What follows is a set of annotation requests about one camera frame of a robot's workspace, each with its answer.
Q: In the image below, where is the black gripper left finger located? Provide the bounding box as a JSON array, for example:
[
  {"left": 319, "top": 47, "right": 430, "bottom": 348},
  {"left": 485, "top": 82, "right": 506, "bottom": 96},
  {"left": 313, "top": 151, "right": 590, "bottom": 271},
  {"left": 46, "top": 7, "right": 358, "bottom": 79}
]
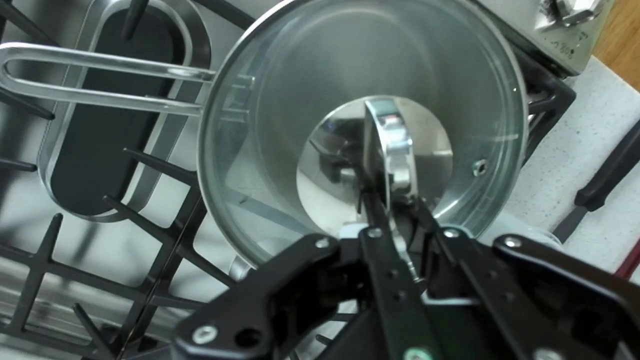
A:
[{"left": 171, "top": 231, "right": 374, "bottom": 360}]

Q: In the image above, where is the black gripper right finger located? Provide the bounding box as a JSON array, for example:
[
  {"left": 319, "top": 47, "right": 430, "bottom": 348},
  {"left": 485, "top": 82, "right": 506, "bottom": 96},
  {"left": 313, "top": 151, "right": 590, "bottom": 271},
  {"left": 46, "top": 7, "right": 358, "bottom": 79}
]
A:
[{"left": 426, "top": 227, "right": 640, "bottom": 360}]

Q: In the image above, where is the glass pot lid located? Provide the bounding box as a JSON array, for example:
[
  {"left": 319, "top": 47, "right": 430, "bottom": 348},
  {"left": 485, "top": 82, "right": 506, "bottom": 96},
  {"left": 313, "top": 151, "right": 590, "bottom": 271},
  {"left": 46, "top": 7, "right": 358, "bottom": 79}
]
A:
[{"left": 199, "top": 0, "right": 528, "bottom": 264}]

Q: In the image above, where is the stainless steel gas stove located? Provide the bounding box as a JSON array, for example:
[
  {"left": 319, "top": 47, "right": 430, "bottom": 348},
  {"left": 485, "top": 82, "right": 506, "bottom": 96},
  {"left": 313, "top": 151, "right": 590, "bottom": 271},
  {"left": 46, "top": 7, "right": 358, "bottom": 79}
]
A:
[{"left": 2, "top": 0, "right": 621, "bottom": 360}]

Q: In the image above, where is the stainless steel pot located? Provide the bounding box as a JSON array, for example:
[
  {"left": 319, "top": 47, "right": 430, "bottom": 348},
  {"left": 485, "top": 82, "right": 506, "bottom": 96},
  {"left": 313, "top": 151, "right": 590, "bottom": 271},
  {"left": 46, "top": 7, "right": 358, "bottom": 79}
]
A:
[{"left": 0, "top": 39, "right": 576, "bottom": 282}]

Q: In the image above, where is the silver stove knob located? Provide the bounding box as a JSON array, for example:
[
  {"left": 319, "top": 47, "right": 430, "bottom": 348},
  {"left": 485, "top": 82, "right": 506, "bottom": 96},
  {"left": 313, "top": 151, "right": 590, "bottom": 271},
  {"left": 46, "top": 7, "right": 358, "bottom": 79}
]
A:
[{"left": 546, "top": 0, "right": 602, "bottom": 25}]

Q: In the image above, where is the black cast iron grate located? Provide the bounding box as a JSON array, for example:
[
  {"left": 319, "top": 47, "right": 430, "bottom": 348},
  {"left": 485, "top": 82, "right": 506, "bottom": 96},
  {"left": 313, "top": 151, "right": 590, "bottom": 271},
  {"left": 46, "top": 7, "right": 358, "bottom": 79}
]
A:
[{"left": 0, "top": 0, "right": 579, "bottom": 358}]

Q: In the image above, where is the black handled utensil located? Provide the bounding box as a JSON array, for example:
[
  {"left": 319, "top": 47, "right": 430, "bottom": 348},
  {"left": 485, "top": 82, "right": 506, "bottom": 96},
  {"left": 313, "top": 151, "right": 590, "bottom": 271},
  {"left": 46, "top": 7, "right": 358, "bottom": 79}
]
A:
[{"left": 552, "top": 120, "right": 640, "bottom": 241}]

